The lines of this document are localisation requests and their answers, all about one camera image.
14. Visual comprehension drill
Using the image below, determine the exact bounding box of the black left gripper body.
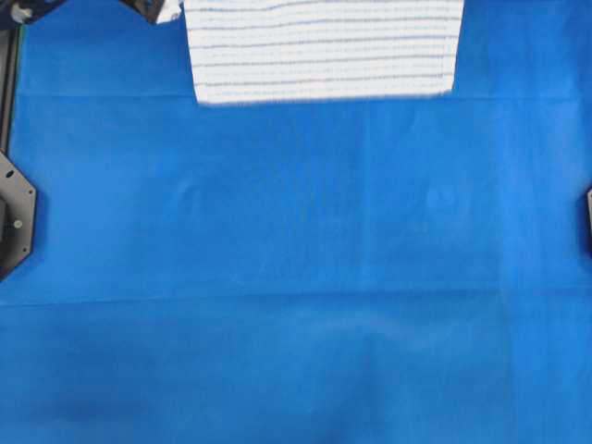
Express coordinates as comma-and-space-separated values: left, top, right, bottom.
121, 0, 183, 24

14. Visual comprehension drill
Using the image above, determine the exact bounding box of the blue table cloth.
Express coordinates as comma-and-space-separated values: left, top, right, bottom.
1, 1, 591, 443

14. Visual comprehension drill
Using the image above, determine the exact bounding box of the white blue striped towel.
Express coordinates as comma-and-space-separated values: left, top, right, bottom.
184, 1, 463, 105

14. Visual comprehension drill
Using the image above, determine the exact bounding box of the black table frame rail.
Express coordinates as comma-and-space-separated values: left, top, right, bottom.
1, 29, 20, 154

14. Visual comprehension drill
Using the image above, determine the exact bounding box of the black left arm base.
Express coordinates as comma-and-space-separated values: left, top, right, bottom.
1, 153, 36, 280

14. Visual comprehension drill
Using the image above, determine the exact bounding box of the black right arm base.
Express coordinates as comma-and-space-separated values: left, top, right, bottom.
586, 187, 592, 254

